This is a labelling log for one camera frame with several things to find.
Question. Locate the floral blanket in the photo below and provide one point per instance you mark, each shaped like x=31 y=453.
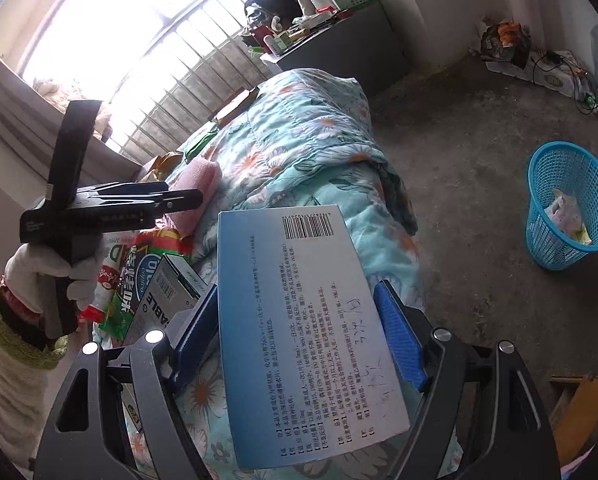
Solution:
x=299 y=160

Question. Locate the blue plastic basket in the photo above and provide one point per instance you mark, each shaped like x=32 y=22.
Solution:
x=549 y=240

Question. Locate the black bag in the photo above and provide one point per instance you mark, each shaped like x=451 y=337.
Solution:
x=274 y=7

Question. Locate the green chip bag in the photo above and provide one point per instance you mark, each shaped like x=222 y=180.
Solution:
x=139 y=280

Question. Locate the blue medicine box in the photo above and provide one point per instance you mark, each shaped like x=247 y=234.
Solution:
x=299 y=310

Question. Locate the person's left forearm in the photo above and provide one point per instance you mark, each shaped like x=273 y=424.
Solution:
x=9 y=385

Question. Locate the white flat box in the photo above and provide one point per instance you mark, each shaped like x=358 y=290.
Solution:
x=554 y=77

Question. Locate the pink towel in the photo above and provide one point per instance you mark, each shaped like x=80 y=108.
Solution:
x=194 y=195

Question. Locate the wooden stool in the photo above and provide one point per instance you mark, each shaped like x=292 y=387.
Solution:
x=584 y=410

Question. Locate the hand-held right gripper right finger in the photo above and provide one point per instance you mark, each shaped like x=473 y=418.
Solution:
x=399 y=330

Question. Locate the red thermos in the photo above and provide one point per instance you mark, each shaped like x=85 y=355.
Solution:
x=263 y=37

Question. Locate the green snack packet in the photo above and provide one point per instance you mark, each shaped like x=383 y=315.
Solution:
x=201 y=142

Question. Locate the dark snack bag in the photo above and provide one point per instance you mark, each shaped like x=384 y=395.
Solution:
x=506 y=45

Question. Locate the hanging beige garment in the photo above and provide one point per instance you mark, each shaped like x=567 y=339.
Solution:
x=54 y=90

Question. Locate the brown flat snack packet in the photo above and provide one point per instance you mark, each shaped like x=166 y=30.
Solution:
x=236 y=105

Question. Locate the grey curtain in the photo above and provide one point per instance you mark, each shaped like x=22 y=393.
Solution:
x=29 y=110

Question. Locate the white wrapper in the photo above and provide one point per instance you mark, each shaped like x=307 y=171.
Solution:
x=561 y=210

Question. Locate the person's left hand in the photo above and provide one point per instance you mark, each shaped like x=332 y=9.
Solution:
x=29 y=272

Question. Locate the clear bottle with red cap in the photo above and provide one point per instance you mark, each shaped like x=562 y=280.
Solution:
x=104 y=280

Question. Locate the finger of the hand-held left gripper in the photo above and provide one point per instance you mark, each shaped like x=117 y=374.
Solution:
x=124 y=191
x=179 y=201

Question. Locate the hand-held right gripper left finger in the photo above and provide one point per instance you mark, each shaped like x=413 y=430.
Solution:
x=199 y=330

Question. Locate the metal window railing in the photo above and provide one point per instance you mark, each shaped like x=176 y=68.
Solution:
x=189 y=50

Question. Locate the yellow brown snack packet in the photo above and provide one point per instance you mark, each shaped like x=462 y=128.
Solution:
x=164 y=162

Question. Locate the grey cabinet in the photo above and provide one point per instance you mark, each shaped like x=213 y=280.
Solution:
x=349 y=55

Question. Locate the yellow plastic bag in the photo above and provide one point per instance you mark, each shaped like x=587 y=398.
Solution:
x=583 y=236

